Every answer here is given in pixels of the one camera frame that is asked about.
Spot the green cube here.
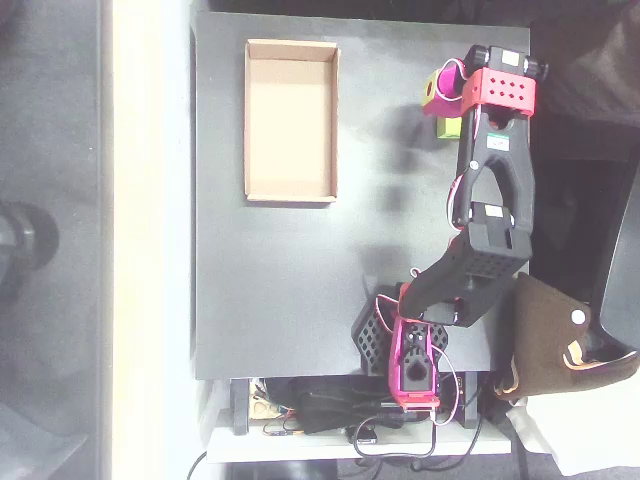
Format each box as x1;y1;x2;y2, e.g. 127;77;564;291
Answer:
436;116;463;142

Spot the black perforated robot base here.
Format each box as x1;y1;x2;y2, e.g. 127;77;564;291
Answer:
351;283;450;377

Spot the shallow cardboard box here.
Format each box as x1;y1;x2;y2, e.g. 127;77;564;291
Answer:
243;38;342;204

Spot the black power adapter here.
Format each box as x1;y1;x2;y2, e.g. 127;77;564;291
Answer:
296;388;362;436

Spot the small black plug box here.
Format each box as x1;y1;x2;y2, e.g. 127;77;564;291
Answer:
346;424;380;446

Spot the small wooden circuit board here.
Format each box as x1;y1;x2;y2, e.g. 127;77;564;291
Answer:
249;380;296;422

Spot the white cloth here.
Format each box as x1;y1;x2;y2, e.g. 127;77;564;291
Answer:
508;394;640;477

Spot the white shelf board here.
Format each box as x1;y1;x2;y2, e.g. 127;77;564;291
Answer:
206;408;512;464

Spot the black round stand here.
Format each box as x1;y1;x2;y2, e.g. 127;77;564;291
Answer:
0;201;61;301

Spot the black floor cable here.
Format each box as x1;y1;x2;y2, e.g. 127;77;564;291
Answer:
186;449;209;480

